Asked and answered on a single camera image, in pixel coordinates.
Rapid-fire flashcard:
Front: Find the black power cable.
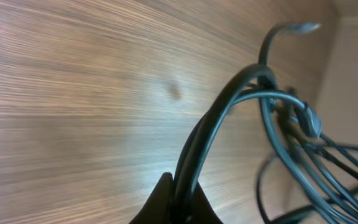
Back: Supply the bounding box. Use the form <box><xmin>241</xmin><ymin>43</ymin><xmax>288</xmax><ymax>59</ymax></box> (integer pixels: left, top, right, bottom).
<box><xmin>171</xmin><ymin>63</ymin><xmax>358</xmax><ymax>224</ymax></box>

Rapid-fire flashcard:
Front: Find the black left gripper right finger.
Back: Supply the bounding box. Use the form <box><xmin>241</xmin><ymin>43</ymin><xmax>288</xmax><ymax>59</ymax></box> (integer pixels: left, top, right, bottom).
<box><xmin>190</xmin><ymin>183</ymin><xmax>223</xmax><ymax>224</ymax></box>

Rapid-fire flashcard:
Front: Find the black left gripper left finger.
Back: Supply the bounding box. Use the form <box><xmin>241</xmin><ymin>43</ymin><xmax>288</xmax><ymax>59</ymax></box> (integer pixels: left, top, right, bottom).
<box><xmin>129</xmin><ymin>172</ymin><xmax>173</xmax><ymax>224</ymax></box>

